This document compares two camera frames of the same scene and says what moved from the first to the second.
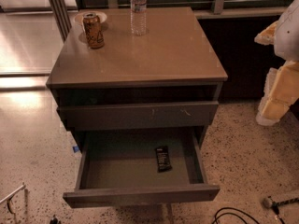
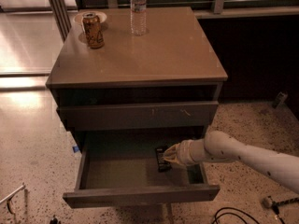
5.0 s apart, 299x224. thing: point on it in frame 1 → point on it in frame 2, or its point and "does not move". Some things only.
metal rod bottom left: [11, 194] does not move
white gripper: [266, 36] → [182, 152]
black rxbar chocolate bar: [163, 159] does not move
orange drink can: [93, 31] does not move
